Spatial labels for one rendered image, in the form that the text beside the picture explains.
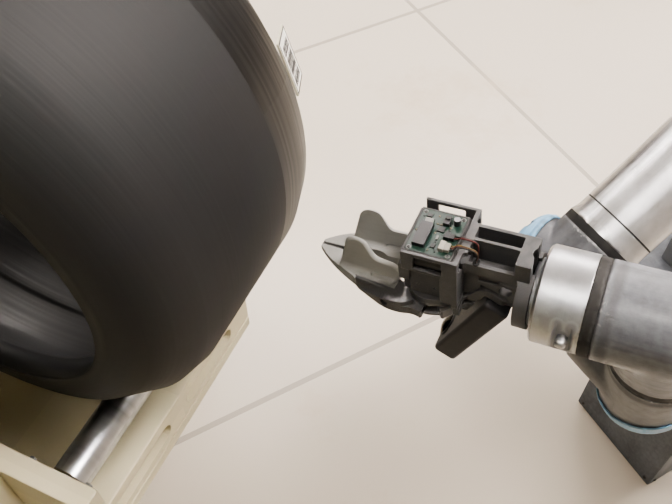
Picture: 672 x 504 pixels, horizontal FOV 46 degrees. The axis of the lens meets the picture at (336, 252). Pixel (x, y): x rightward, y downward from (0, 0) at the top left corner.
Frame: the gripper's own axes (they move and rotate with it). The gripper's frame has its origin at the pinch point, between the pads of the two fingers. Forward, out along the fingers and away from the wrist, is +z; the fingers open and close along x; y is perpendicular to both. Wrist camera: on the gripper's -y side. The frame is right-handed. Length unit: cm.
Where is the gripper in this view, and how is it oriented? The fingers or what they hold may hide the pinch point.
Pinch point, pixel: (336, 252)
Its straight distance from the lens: 78.7
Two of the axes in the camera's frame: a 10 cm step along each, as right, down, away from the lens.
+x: -4.1, 7.2, -5.6
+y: -1.1, -6.5, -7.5
